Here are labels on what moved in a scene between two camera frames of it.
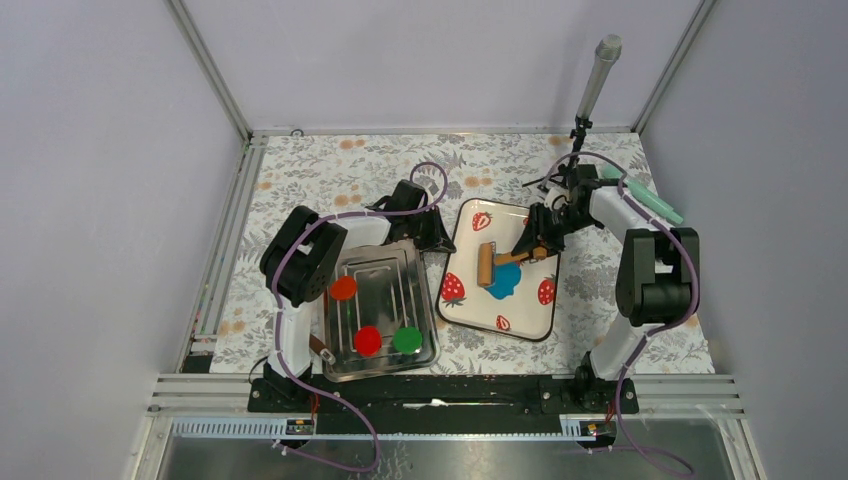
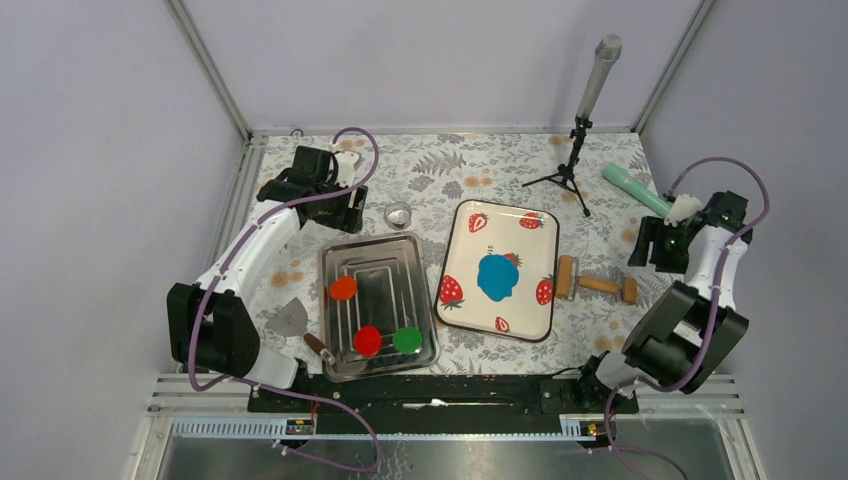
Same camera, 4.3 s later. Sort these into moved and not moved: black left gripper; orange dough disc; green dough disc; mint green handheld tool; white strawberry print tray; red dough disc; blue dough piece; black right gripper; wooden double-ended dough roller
Moved: black right gripper; black left gripper; wooden double-ended dough roller
Not moved: green dough disc; orange dough disc; blue dough piece; white strawberry print tray; red dough disc; mint green handheld tool
